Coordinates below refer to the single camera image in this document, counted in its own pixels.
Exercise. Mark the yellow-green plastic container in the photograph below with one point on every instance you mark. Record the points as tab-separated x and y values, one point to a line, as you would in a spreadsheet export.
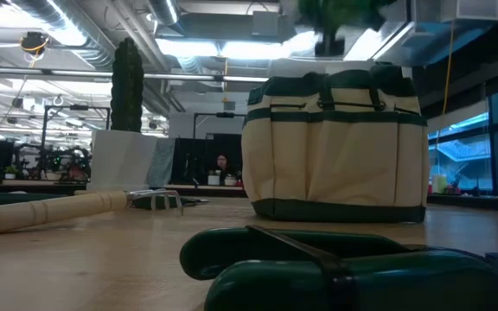
439	183

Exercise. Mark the grey ceiling junction box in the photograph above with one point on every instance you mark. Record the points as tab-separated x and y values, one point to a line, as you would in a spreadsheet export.
265	23

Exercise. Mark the black aluminium table frame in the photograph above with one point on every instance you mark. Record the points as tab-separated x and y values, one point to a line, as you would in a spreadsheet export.
223	192

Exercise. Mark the person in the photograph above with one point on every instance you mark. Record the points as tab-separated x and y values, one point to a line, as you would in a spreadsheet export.
221	163

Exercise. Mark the white ceiling duct box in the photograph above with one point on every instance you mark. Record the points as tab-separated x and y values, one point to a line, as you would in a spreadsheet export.
469	9

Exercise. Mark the bright ceiling light panel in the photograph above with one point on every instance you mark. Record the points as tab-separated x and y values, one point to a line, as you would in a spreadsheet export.
231	48

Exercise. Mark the silver ventilation duct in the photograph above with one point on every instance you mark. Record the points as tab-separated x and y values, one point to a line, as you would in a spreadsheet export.
72	30
164	10

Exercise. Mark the small potted green plant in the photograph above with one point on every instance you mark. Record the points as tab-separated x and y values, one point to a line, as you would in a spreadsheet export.
10	172

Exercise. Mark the white hexagonal plant pot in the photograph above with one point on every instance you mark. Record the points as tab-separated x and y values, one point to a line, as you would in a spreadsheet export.
119	160

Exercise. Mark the blue-lit glass window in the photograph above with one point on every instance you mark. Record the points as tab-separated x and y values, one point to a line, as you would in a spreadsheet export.
461	151

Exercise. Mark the black tubular rig stand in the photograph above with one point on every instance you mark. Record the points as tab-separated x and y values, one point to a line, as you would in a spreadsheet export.
46	138
225	115

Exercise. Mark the small white cup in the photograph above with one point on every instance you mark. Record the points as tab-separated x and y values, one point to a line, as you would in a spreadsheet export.
213	179

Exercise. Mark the black office partition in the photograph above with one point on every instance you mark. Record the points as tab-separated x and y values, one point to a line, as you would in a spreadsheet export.
197	160

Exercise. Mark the beige green-trimmed gardening bag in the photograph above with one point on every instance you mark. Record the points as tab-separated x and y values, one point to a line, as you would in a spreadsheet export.
335	164

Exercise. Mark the long ceiling light bar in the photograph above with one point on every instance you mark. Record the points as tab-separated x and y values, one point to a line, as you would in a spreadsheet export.
80	73

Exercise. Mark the tall green cactus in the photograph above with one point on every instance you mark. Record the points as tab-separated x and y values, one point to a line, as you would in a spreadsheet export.
127	86

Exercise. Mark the green spray bottle white trigger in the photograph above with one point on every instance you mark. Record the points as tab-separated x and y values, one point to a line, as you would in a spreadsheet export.
340	13

